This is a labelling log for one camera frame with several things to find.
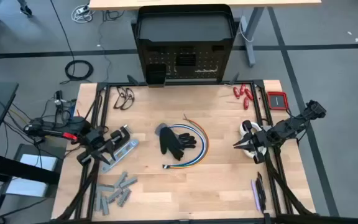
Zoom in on black peg board stand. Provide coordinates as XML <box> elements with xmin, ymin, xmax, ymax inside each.
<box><xmin>131</xmin><ymin>3</ymin><xmax>238</xmax><ymax>87</ymax></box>

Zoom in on black work glove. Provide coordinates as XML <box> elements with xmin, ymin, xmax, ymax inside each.
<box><xmin>159</xmin><ymin>126</ymin><xmax>185</xmax><ymax>162</ymax></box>

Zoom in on black aluminium table frame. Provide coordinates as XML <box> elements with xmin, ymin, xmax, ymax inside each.
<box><xmin>53</xmin><ymin>79</ymin><xmax>319</xmax><ymax>224</ymax></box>

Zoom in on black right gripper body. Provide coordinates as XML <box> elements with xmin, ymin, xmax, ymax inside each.
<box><xmin>242</xmin><ymin>119</ymin><xmax>278</xmax><ymax>165</ymax></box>

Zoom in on wooden desk grey legs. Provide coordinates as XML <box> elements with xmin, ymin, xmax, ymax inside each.
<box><xmin>88</xmin><ymin>0</ymin><xmax>322</xmax><ymax>68</ymax></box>

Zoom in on black peg board bin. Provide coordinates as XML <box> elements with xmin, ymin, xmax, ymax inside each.
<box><xmin>145</xmin><ymin>63</ymin><xmax>168</xmax><ymax>87</ymax></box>

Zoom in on multicolour wire bundle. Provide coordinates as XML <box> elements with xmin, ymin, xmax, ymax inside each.
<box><xmin>162</xmin><ymin>113</ymin><xmax>210</xmax><ymax>170</ymax></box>

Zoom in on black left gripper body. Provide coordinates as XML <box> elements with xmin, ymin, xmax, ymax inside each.
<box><xmin>76</xmin><ymin>129</ymin><xmax>121</xmax><ymax>166</ymax></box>

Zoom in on white tape roll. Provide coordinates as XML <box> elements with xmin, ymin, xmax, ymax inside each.
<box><xmin>239</xmin><ymin>121</ymin><xmax>264</xmax><ymax>141</ymax></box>
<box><xmin>242</xmin><ymin>141</ymin><xmax>269</xmax><ymax>158</ymax></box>

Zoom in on person's foot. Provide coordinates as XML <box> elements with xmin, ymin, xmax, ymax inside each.
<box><xmin>17</xmin><ymin>0</ymin><xmax>34</xmax><ymax>17</ymax></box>

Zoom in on white power strip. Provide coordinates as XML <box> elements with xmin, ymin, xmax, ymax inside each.
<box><xmin>71</xmin><ymin>4</ymin><xmax>95</xmax><ymax>24</ymax></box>

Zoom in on metal wire hook rack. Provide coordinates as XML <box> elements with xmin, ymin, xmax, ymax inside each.
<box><xmin>194</xmin><ymin>66</ymin><xmax>219</xmax><ymax>74</ymax></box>

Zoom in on black glove with grey cuff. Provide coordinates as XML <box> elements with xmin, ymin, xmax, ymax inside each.
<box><xmin>155</xmin><ymin>122</ymin><xmax>198</xmax><ymax>151</ymax></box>

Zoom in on black coiled floor cable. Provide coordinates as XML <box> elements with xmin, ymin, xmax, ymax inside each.
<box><xmin>60</xmin><ymin>59</ymin><xmax>94</xmax><ymax>85</ymax></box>

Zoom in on purple slim hand tool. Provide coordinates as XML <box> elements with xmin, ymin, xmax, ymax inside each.
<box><xmin>250</xmin><ymin>179</ymin><xmax>262</xmax><ymax>213</ymax></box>

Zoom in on black safety glasses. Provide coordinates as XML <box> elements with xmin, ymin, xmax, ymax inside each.
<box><xmin>112</xmin><ymin>86</ymin><xmax>135</xmax><ymax>111</ymax></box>

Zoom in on black C-clamp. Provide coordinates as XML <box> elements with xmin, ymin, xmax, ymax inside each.
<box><xmin>109</xmin><ymin>124</ymin><xmax>132</xmax><ymax>147</ymax></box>

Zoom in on grey bit holder strip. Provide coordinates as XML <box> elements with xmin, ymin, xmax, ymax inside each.
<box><xmin>96</xmin><ymin>184</ymin><xmax>116</xmax><ymax>193</ymax></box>
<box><xmin>113</xmin><ymin>170</ymin><xmax>129</xmax><ymax>189</ymax></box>
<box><xmin>101</xmin><ymin>195</ymin><xmax>110</xmax><ymax>217</ymax></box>
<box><xmin>116</xmin><ymin>189</ymin><xmax>132</xmax><ymax>208</ymax></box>
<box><xmin>94</xmin><ymin>190</ymin><xmax>103</xmax><ymax>213</ymax></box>
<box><xmin>119</xmin><ymin>176</ymin><xmax>139</xmax><ymax>189</ymax></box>
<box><xmin>105</xmin><ymin>188</ymin><xmax>124</xmax><ymax>205</ymax></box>

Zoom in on black slim hand tool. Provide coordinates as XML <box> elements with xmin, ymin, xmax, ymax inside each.
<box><xmin>257</xmin><ymin>171</ymin><xmax>267</xmax><ymax>212</ymax></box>
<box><xmin>254</xmin><ymin>177</ymin><xmax>264</xmax><ymax>214</ymax></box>

